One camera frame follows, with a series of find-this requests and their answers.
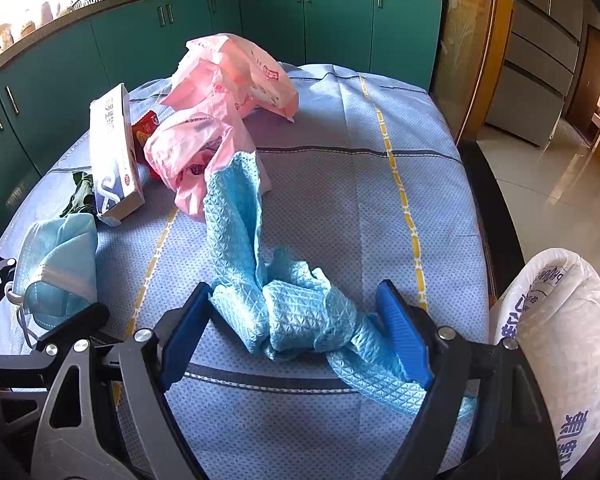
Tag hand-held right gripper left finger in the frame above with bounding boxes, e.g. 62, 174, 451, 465
30, 281, 214, 480

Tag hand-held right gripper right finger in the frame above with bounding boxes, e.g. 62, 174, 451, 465
375, 279, 563, 480

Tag blue face mask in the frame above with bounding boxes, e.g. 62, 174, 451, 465
10, 215, 99, 331

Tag blue textured cloth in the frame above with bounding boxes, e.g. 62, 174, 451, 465
203, 152, 476, 421

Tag trash bin with white bag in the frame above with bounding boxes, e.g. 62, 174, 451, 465
490, 249, 600, 480

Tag dark green wrapper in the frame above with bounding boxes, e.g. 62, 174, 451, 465
60, 171, 99, 219

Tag blue checked tablecloth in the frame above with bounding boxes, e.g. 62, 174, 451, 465
0, 62, 491, 480

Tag white medicine box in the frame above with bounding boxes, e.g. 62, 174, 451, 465
89, 84, 146, 227

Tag red snack wrapper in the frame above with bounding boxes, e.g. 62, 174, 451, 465
131, 111, 161, 181

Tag glass sliding door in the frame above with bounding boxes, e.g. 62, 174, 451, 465
425, 0, 516, 143

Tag silver refrigerator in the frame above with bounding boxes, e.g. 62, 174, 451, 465
485, 0, 598, 148

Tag teal lower cabinets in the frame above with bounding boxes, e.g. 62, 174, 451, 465
0, 0, 443, 211

